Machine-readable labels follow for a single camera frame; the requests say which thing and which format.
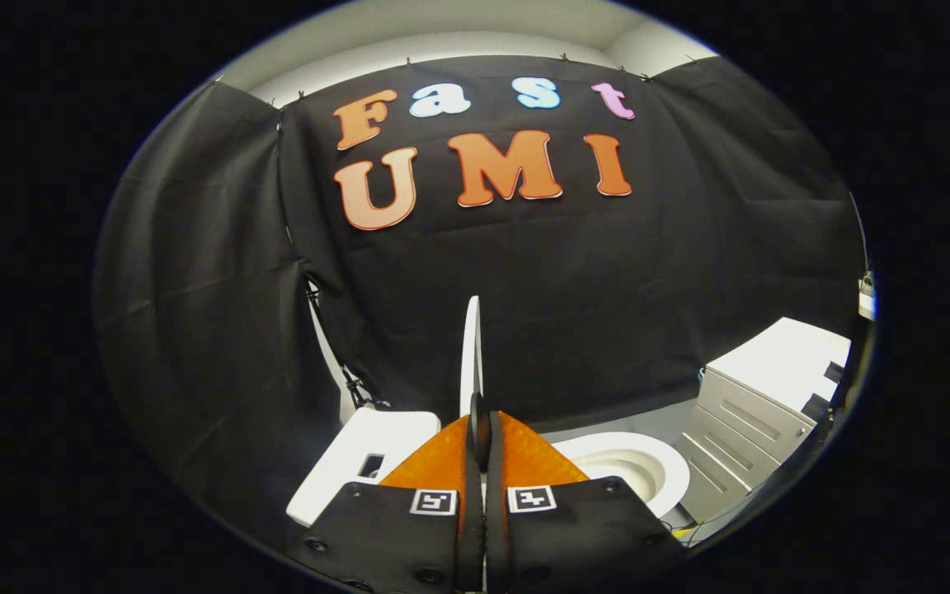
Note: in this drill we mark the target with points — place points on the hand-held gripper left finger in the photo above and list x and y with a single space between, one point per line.
392 536

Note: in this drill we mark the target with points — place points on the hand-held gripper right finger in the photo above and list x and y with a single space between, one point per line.
574 536

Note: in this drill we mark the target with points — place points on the white toilet tank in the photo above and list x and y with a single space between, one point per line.
343 462

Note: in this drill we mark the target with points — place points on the black backdrop cloth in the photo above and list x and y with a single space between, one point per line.
574 313

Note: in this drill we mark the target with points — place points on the white drawer cabinet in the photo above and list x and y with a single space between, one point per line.
772 363

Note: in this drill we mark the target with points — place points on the white side table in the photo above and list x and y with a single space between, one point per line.
867 305

